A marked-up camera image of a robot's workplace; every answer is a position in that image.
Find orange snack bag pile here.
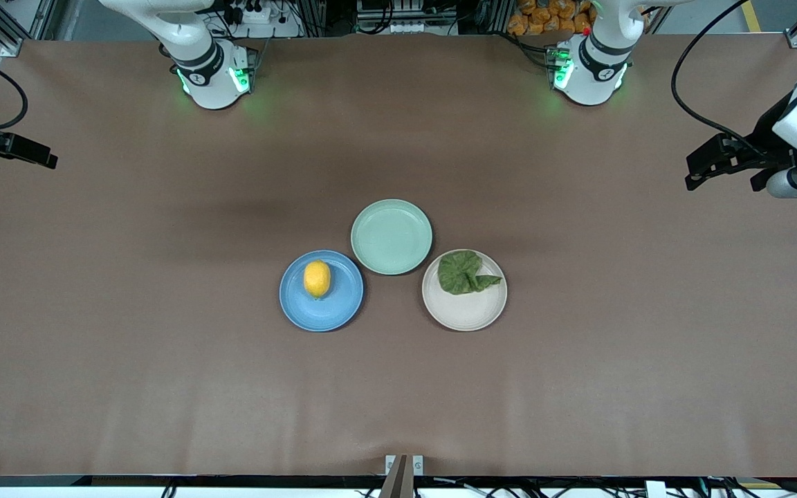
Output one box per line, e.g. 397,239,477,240
507,0,596,37

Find yellow lemon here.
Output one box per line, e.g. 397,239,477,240
303,260,332,299

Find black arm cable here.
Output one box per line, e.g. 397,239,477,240
0,64,30,132
670,0,770,158

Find blue plate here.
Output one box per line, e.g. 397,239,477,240
280,250,365,333

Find metal bracket with brown bar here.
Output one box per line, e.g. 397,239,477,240
379,454,425,498

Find beige white plate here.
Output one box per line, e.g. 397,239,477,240
421,249,508,332

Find mint green plate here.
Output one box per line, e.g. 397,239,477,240
351,199,434,276

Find green lettuce leaf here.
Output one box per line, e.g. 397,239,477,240
438,250,503,296

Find white power strip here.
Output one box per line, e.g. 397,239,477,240
205,0,302,39

